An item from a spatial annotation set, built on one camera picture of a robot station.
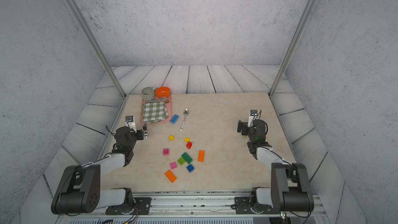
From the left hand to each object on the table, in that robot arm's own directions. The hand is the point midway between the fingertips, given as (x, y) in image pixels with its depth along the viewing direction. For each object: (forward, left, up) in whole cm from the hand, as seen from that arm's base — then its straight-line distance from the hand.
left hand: (139, 124), depth 90 cm
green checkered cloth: (+18, -2, -11) cm, 21 cm away
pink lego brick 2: (-20, -20, -10) cm, 30 cm away
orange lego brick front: (-26, -19, -12) cm, 34 cm away
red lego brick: (-8, -28, -11) cm, 31 cm away
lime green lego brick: (-18, -24, -11) cm, 32 cm away
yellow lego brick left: (-3, -17, -11) cm, 20 cm away
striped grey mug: (+33, +4, -7) cm, 34 cm away
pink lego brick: (-12, -15, -11) cm, 22 cm away
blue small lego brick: (-22, -29, -12) cm, 38 cm away
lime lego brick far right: (-4, -62, -10) cm, 63 cm away
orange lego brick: (-15, -35, -11) cm, 40 cm away
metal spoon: (+16, -25, -9) cm, 31 cm away
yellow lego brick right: (-4, -27, -11) cm, 29 cm away
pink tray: (+21, -13, -10) cm, 27 cm away
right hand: (0, -63, +2) cm, 63 cm away
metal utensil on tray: (+27, -5, -8) cm, 29 cm away
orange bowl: (+34, -7, -7) cm, 36 cm away
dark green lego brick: (-16, -27, -11) cm, 33 cm away
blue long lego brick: (+11, -18, -10) cm, 23 cm away
